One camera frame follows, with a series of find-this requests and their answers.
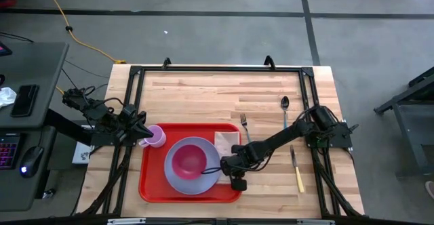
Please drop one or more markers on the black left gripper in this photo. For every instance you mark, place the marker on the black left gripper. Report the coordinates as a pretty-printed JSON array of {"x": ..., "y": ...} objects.
[{"x": 129, "y": 125}]

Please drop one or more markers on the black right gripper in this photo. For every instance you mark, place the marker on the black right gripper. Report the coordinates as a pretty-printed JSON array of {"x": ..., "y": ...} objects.
[{"x": 237, "y": 165}]

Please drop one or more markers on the lilac ribbed plastic mug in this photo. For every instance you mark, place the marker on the lilac ribbed plastic mug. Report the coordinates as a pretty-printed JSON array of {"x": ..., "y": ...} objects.
[{"x": 157, "y": 138}]

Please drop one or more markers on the beige cloth napkin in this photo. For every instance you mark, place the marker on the beige cloth napkin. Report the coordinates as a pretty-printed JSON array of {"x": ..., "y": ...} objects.
[{"x": 225, "y": 142}]

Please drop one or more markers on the magenta plastic bowl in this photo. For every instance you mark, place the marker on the magenta plastic bowl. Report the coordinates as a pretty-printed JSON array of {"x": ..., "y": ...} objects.
[{"x": 188, "y": 162}]

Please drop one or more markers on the lavender plastic plate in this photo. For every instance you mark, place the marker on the lavender plastic plate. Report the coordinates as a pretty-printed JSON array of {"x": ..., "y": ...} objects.
[{"x": 190, "y": 187}]

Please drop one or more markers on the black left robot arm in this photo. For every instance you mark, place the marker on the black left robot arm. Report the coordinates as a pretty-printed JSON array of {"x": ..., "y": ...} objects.
[{"x": 98, "y": 113}]

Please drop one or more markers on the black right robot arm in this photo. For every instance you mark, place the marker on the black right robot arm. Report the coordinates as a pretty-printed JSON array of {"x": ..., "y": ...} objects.
[{"x": 281, "y": 135}]

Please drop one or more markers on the red plastic tray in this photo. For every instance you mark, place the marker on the red plastic tray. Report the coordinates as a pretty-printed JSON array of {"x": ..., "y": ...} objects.
[{"x": 152, "y": 184}]

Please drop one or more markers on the white printed box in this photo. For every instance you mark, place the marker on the white printed box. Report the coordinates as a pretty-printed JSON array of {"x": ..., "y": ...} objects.
[{"x": 81, "y": 155}]

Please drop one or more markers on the black table clamp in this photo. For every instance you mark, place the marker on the black table clamp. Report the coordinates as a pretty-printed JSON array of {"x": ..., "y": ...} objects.
[
  {"x": 166, "y": 63},
  {"x": 269, "y": 63}
]

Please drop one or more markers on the small shiny metal object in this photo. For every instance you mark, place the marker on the small shiny metal object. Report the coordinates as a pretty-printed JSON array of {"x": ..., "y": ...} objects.
[{"x": 49, "y": 193}]

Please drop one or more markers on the black computer mouse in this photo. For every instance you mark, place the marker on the black computer mouse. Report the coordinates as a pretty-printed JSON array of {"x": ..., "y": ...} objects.
[{"x": 31, "y": 162}]

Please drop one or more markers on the black smartphone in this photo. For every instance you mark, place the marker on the black smartphone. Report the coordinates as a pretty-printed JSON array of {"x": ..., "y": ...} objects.
[{"x": 24, "y": 100}]

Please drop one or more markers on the dark grey low desk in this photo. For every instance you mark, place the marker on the dark grey low desk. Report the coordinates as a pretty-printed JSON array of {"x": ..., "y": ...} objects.
[{"x": 34, "y": 191}]

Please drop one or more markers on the backlit computer keyboard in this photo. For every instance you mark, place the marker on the backlit computer keyboard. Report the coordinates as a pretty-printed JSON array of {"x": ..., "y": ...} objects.
[{"x": 8, "y": 150}]

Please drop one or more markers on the white crumpled tissue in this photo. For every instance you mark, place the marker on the white crumpled tissue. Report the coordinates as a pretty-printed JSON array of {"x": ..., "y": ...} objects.
[{"x": 6, "y": 96}]

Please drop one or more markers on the dark metal cart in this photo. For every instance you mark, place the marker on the dark metal cart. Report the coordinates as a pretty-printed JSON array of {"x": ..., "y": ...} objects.
[{"x": 407, "y": 116}]

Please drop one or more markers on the red floor object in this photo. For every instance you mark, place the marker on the red floor object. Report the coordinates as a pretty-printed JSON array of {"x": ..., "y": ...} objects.
[{"x": 6, "y": 2}]

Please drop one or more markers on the person's shoe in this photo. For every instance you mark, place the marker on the person's shoe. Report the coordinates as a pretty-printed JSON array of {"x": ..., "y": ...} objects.
[{"x": 430, "y": 189}]

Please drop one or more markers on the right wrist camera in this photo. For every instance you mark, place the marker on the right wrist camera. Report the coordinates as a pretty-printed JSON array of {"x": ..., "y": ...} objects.
[{"x": 239, "y": 184}]

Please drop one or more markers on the silver metal bracket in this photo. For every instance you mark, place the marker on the silver metal bracket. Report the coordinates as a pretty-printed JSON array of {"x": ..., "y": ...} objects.
[
  {"x": 125, "y": 221},
  {"x": 315, "y": 222}
]

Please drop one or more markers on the black metal table frame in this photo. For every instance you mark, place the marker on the black metal table frame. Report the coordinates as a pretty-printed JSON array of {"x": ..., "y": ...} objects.
[{"x": 220, "y": 69}]

